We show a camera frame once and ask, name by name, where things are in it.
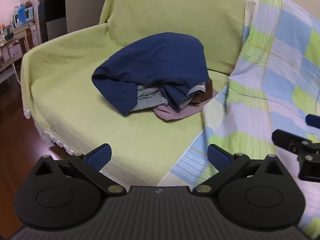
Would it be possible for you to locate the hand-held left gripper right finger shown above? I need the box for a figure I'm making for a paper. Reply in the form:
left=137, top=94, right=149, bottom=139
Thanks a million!
left=192, top=144, right=290, bottom=197

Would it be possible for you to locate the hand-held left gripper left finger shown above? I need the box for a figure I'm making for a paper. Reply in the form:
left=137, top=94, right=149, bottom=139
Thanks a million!
left=35, top=144, right=127, bottom=197

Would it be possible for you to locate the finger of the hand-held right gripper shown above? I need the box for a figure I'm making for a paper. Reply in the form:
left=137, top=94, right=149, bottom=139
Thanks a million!
left=272, top=129, right=320, bottom=180
left=306, top=114, right=320, bottom=128

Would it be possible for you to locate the navy blue garment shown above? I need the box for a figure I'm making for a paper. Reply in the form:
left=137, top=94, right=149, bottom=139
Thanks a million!
left=91, top=32, right=212, bottom=117

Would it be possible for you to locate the mauve garment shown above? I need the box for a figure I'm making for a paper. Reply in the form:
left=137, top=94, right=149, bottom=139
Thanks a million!
left=153, top=90, right=218, bottom=122

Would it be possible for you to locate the brown garment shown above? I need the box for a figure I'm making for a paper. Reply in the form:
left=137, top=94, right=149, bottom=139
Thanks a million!
left=191, top=81, right=213, bottom=104

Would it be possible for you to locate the checkered blue green blanket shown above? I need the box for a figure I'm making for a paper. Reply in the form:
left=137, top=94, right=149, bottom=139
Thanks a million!
left=160, top=0, right=320, bottom=239

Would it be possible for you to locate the pale grey garment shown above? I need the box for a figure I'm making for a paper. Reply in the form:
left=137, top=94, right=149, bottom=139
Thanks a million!
left=186, top=82, right=207, bottom=97

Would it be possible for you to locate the sofa with green cover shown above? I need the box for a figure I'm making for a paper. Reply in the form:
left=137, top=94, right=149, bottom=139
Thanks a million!
left=20, top=0, right=250, bottom=188

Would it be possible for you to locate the kitchen counter cabinet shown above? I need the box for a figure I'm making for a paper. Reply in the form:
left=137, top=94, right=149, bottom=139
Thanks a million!
left=0, top=21, right=37, bottom=85

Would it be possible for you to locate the black refrigerator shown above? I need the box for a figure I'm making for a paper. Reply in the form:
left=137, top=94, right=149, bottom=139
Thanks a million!
left=37, top=0, right=68, bottom=43

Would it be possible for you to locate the light blue microwave oven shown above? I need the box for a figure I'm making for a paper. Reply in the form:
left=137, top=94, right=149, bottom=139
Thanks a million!
left=13, top=6, right=34, bottom=27

